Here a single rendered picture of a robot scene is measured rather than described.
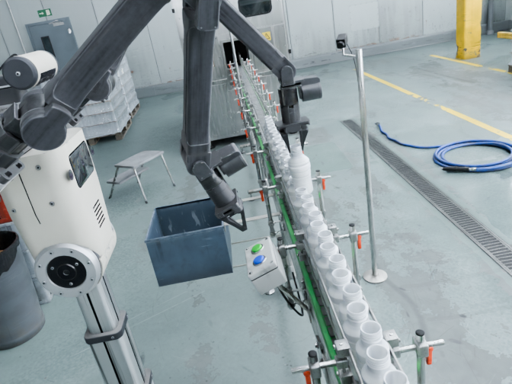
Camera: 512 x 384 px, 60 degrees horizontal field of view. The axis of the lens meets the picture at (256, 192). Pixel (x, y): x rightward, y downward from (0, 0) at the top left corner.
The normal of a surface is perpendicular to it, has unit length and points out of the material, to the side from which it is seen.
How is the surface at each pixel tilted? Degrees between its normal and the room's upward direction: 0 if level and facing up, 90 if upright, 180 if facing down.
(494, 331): 0
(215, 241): 90
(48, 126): 113
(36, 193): 90
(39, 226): 101
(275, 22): 90
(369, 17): 90
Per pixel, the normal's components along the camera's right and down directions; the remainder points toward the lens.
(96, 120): 0.12, 0.39
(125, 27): 0.33, 0.63
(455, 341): -0.17, -0.91
